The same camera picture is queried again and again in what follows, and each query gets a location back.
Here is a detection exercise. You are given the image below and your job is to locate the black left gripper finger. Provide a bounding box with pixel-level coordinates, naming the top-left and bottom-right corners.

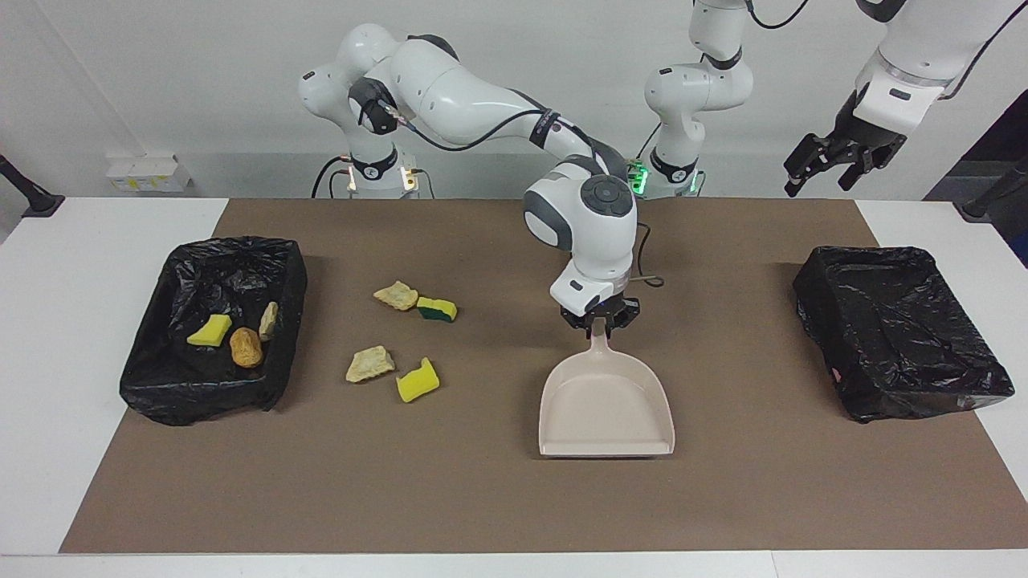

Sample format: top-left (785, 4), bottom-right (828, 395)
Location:
top-left (839, 153), bottom-right (892, 191)
top-left (785, 135), bottom-right (840, 196)

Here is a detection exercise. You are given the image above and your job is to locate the beige plastic dustpan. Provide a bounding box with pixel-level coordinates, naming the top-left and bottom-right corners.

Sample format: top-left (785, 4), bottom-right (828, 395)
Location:
top-left (538, 317), bottom-right (676, 458)

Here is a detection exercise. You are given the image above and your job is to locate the yellow green scrub sponge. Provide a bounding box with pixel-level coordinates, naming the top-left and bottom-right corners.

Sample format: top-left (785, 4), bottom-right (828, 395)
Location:
top-left (416, 296), bottom-right (459, 324)

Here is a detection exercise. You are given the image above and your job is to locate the large yellow sponge piece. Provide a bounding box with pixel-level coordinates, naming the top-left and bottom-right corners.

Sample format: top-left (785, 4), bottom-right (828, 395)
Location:
top-left (396, 357), bottom-right (441, 404)

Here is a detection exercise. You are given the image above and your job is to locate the tan foam chunk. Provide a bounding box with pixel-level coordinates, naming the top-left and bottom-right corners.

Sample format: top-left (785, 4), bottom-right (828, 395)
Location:
top-left (373, 281), bottom-right (419, 311)

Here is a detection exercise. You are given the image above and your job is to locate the pale beige foam chunk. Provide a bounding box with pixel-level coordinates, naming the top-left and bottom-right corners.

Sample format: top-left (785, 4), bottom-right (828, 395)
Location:
top-left (345, 345), bottom-right (396, 384)

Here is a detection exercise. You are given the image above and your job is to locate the brown oval bread lump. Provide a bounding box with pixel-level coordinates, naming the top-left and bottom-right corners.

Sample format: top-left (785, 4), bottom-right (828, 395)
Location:
top-left (229, 327), bottom-right (265, 369)

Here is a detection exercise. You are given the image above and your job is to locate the small yellow sponge piece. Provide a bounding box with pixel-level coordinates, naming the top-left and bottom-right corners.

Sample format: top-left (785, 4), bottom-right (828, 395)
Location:
top-left (186, 314), bottom-right (234, 348)

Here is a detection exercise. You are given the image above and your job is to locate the bin with smooth black bag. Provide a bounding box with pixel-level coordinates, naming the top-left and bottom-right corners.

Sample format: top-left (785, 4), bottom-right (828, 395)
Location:
top-left (793, 246), bottom-right (1015, 424)

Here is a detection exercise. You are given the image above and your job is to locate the bin with crumpled black bag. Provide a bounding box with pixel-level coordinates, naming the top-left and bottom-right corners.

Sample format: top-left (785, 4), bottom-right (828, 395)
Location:
top-left (120, 235), bottom-right (308, 426)

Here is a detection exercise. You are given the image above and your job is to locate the black stand foot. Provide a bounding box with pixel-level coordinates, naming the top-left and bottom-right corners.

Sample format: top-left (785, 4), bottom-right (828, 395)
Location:
top-left (961, 157), bottom-right (1028, 223)
top-left (0, 154), bottom-right (65, 218)

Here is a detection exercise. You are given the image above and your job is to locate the dark background furniture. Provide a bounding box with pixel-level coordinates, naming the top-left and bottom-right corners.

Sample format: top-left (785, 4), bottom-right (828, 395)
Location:
top-left (924, 87), bottom-right (1028, 270)

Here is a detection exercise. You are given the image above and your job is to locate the brown table mat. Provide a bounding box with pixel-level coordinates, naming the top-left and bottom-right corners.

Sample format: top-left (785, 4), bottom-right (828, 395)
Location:
top-left (60, 198), bottom-right (1028, 555)

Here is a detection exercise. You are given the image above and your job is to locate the right arm gripper cable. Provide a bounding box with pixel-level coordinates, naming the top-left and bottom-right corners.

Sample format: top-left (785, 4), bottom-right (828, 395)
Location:
top-left (385, 104), bottom-right (666, 287)

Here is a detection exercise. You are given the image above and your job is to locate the black base power cable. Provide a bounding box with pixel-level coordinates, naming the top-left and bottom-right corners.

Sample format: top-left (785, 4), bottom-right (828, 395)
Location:
top-left (312, 155), bottom-right (356, 199)

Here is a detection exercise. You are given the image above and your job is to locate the white wall socket box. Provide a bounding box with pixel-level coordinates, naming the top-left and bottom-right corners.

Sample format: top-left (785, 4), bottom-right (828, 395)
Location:
top-left (105, 155), bottom-right (192, 193)

